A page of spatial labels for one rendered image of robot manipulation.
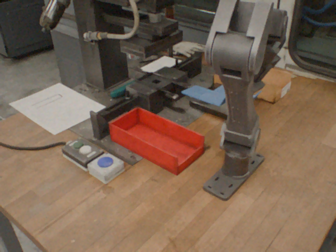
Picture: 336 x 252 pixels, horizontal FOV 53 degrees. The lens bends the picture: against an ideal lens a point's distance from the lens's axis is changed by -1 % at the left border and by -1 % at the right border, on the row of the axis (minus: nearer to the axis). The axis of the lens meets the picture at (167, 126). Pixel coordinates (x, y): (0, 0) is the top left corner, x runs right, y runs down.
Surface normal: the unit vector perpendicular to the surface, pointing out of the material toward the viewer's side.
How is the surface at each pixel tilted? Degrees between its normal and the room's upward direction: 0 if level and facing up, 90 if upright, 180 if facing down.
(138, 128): 0
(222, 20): 47
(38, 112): 1
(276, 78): 90
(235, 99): 115
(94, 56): 90
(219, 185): 0
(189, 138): 90
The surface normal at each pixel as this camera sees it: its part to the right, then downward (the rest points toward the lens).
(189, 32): -0.69, 0.42
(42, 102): -0.02, -0.83
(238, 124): -0.42, 0.80
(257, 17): -0.37, -0.20
